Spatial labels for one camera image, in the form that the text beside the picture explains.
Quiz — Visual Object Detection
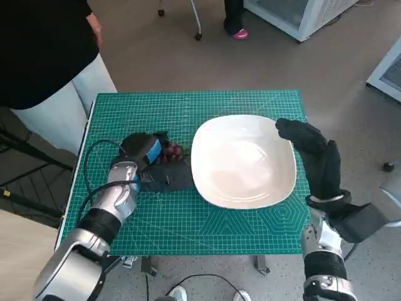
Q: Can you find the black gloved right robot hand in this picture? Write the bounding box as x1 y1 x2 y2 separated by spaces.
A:
275 118 342 199

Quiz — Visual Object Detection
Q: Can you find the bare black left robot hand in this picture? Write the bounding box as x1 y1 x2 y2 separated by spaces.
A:
118 130 172 172

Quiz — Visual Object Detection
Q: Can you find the purple toy grape bunch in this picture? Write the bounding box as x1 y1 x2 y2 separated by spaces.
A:
158 140 189 164

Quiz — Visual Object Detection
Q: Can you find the white square plate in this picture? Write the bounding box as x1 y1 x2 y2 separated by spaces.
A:
190 114 298 209

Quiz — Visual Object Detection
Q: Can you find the green cutting mat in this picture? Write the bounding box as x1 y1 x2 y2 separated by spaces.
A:
56 90 311 256

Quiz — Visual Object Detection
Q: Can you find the white vented appliance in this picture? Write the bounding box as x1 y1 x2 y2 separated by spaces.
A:
365 40 401 103

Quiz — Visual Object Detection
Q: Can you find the grey metal table leg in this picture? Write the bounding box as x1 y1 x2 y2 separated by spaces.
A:
140 256 159 277
254 255 270 276

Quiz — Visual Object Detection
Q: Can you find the person's hand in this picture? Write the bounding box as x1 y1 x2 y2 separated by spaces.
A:
86 12 104 48

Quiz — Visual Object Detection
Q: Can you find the black metal rack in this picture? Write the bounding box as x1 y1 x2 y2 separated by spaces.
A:
0 125 78 220

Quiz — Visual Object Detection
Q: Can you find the person in black top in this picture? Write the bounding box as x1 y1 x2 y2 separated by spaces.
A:
0 0 118 156

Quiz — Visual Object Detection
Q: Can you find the white glass-top appliance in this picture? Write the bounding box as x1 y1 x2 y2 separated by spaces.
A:
243 0 360 41

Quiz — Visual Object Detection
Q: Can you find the white chair leg with castor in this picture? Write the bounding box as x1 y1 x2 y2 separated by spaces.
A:
190 0 204 41

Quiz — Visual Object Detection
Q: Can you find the white left robot foot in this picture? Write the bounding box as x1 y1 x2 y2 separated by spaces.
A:
169 285 188 301

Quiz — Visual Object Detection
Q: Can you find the person with pink shoe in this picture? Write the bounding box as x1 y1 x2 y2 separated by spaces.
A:
222 0 250 40

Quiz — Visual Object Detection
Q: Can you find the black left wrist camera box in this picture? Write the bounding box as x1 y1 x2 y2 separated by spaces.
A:
137 161 195 193

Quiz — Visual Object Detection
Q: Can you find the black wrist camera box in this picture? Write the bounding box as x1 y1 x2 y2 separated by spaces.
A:
137 161 195 193
331 203 389 243

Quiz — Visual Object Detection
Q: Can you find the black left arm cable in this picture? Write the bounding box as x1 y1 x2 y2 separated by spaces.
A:
81 139 148 220

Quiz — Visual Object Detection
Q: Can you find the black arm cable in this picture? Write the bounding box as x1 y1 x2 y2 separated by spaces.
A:
81 139 148 220
343 241 360 261

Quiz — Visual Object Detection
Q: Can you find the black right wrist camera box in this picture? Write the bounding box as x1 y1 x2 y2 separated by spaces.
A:
331 203 389 243

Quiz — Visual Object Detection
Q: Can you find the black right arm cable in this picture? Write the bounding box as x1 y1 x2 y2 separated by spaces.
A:
343 241 360 261

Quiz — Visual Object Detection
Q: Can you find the black floor cable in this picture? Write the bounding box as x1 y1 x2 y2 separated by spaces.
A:
165 274 248 301

